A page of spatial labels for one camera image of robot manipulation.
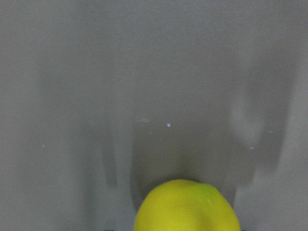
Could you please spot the yellow lemon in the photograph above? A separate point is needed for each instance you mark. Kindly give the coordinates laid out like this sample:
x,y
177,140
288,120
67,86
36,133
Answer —
x,y
185,205

